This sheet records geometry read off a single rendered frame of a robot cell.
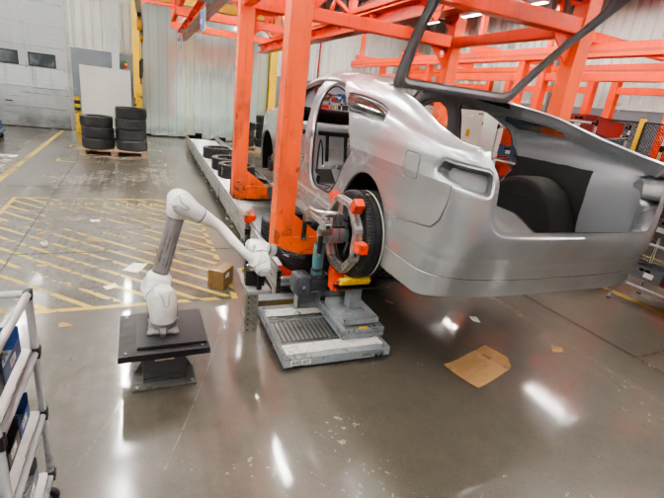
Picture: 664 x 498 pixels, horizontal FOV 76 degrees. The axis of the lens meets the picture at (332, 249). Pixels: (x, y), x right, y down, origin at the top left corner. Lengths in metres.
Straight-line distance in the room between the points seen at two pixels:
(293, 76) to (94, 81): 10.68
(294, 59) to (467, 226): 1.76
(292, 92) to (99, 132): 8.09
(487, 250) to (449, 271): 0.23
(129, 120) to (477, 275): 9.43
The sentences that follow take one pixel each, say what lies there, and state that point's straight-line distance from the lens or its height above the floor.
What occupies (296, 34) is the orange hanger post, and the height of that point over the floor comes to 2.18.
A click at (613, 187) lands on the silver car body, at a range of 3.83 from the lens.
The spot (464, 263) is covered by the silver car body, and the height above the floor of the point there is 1.01.
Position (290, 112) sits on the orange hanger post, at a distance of 3.33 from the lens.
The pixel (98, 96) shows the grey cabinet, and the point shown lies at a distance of 13.68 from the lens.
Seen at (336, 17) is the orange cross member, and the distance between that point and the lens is 5.59.
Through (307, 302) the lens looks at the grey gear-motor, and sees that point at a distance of 3.77.
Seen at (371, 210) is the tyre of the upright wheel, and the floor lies 1.09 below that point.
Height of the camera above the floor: 1.77
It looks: 19 degrees down
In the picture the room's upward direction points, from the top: 7 degrees clockwise
